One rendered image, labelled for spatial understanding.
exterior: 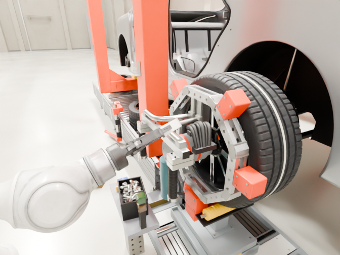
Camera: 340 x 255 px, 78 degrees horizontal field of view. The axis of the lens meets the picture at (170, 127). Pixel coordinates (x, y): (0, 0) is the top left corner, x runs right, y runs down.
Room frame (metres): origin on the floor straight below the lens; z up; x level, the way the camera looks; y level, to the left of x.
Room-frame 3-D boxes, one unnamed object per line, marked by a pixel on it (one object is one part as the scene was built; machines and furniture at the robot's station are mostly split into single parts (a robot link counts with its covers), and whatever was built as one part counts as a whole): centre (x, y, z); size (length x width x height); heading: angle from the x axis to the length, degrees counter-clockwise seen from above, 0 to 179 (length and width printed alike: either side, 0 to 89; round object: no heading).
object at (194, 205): (0.92, -0.18, 0.48); 0.16 x 0.12 x 0.17; 116
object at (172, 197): (0.65, -0.01, 0.83); 0.04 x 0.04 x 0.16
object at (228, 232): (0.98, -0.30, 0.32); 0.40 x 0.30 x 0.28; 26
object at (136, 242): (0.97, 0.24, 0.21); 0.10 x 0.10 x 0.42; 26
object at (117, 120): (2.44, 0.66, 0.30); 0.09 x 0.05 x 0.50; 26
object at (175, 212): (1.03, -0.28, 0.13); 0.50 x 0.36 x 0.10; 26
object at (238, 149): (0.91, -0.15, 0.85); 0.54 x 0.07 x 0.54; 26
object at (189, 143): (0.87, -0.08, 0.85); 0.21 x 0.14 x 0.14; 116
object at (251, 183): (0.63, -0.29, 0.85); 0.09 x 0.08 x 0.07; 26
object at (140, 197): (0.77, 0.14, 0.64); 0.04 x 0.04 x 0.04; 26
